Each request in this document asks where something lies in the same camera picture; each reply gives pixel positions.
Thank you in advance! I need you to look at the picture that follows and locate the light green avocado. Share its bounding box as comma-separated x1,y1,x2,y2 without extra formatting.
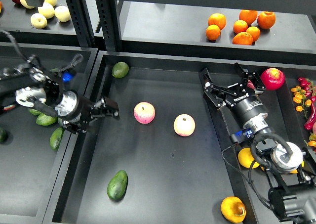
36,113,58,126

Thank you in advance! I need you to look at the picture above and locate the orange top left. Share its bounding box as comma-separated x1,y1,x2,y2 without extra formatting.
208,13,227,30

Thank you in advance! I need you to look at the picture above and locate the pale yellow pear front left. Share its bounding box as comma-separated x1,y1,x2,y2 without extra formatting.
30,13,47,29

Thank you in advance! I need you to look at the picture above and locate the pale yellow pear right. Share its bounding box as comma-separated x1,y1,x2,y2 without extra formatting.
54,5,71,22

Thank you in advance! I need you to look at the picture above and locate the orange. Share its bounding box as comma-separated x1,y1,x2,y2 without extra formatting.
208,13,227,30
232,32,253,45
257,11,276,29
205,24,221,41
239,9,258,25

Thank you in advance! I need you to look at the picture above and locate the bright red apple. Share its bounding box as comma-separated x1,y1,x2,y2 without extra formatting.
260,68,285,90

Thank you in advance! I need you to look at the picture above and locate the orange lower left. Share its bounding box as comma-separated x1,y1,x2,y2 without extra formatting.
205,24,221,41

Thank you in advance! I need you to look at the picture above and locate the dark avocado at left edge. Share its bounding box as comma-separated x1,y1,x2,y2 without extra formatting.
0,128,7,142

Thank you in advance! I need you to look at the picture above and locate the orange small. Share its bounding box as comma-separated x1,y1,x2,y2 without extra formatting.
233,20,248,34
246,26,261,42

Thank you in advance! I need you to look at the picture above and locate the orange top middle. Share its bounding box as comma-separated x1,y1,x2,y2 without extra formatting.
239,9,258,25

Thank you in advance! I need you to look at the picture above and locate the black right tray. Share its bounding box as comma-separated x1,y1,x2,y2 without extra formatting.
200,63,316,224

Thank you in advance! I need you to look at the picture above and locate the pale yellow pear middle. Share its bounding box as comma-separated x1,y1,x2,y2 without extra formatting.
38,2,55,19

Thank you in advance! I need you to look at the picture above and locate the black shelf upright post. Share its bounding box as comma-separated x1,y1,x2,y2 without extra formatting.
66,0,122,52

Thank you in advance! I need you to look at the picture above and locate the cherry tomato vine bunch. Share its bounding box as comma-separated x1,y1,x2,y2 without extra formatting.
290,77,316,112

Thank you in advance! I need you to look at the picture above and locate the red chili pepper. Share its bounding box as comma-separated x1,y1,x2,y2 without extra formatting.
304,103,316,131

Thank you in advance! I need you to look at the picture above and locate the pale yellow pear behind tag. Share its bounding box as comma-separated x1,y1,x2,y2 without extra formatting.
20,0,35,9

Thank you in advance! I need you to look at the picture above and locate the yellow pear with brown stem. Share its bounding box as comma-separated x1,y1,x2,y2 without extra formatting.
220,196,246,224

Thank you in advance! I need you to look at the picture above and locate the orange centre small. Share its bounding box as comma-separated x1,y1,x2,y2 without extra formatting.
233,20,248,34

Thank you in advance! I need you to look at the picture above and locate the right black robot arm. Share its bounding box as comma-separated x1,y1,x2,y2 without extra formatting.
199,63,316,224

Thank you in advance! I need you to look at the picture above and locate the black tray divider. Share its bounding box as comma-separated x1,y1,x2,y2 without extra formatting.
198,67,259,224

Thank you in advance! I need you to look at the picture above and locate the green avocado near tray edge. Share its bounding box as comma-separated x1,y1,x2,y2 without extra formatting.
49,127,64,151

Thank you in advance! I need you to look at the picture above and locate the orange front bottom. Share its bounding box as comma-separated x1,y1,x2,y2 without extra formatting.
232,32,253,45

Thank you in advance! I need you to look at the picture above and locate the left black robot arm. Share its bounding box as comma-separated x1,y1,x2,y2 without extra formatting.
0,30,119,134

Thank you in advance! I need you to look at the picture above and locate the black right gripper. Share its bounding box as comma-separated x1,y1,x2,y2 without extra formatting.
202,62,268,128

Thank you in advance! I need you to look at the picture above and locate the black middle tray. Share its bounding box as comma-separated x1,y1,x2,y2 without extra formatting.
42,50,259,224

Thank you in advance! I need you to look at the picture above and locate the green avocado in middle tray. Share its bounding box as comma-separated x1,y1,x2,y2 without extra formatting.
112,61,129,78

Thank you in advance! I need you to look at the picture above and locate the orange right small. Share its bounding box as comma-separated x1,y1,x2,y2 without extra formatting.
246,26,261,42

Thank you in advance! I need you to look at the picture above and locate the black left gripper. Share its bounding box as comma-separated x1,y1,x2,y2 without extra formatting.
54,90,120,134

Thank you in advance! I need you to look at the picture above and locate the orange top right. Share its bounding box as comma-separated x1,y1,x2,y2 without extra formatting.
257,11,276,29

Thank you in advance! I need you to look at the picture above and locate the pink red apple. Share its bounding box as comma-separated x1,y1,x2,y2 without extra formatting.
133,101,156,124

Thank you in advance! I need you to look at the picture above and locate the dark green avocado long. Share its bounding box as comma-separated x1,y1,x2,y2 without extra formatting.
28,108,41,116

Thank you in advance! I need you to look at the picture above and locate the pale yellow pink apple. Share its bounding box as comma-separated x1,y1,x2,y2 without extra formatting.
173,114,196,136

